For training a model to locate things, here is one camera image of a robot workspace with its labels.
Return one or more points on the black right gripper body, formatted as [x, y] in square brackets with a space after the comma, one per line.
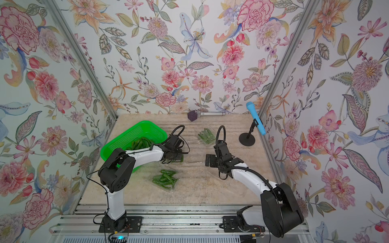
[220, 162]

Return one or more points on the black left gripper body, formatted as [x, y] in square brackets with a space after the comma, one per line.
[176, 152]

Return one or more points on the clear pepper clamshell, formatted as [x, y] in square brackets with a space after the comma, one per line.
[174, 156]
[166, 180]
[218, 171]
[207, 136]

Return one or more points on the curved green pepper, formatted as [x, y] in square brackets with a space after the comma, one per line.
[140, 143]

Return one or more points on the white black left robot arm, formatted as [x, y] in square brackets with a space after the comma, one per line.
[116, 171]

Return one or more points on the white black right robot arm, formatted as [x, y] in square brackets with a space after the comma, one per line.
[278, 212]

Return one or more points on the green plastic basket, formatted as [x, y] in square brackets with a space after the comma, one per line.
[145, 129]

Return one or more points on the black microphone stand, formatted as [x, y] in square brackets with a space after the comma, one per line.
[247, 139]

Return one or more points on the blue microphone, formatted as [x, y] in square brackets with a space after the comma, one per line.
[251, 108]

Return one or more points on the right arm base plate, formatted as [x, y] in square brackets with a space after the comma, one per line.
[233, 224]

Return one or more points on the aluminium rail frame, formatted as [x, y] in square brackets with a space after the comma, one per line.
[157, 220]

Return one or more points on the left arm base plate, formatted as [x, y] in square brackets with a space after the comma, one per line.
[126, 224]

